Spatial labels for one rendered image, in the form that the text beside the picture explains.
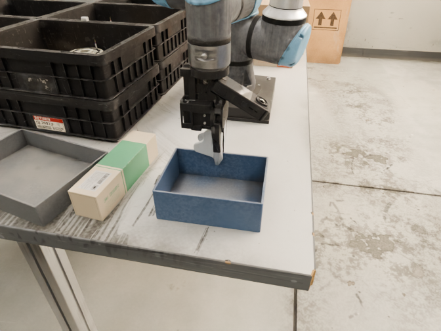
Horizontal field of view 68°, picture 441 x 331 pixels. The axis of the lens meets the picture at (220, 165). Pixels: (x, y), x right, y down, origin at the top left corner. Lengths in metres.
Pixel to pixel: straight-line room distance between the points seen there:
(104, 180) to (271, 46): 0.55
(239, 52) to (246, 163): 0.39
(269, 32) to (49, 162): 0.63
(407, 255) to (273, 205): 1.09
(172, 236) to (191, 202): 0.07
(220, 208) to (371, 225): 1.25
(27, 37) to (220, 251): 0.89
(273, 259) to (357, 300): 0.90
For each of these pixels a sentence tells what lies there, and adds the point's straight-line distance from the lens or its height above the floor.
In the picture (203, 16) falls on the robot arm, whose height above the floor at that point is 1.04.
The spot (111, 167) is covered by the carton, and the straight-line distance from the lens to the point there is 0.71.
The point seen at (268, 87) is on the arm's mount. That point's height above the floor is 0.74.
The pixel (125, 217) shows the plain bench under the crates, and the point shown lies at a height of 0.70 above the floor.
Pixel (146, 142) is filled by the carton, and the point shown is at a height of 0.76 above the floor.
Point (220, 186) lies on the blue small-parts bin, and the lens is 0.71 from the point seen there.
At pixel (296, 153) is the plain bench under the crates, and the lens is 0.84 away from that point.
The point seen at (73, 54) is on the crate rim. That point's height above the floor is 0.93.
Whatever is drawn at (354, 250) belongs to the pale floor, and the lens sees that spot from 1.62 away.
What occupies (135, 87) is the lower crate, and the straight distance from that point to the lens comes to 0.94.
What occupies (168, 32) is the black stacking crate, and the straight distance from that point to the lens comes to 1.17.
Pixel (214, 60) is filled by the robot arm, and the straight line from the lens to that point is 0.58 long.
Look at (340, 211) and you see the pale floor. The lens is 1.78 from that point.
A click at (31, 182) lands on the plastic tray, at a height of 0.70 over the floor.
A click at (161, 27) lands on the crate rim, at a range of 1.08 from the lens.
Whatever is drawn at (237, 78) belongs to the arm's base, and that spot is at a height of 0.80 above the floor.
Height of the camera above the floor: 1.15
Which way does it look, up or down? 35 degrees down
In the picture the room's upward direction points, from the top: straight up
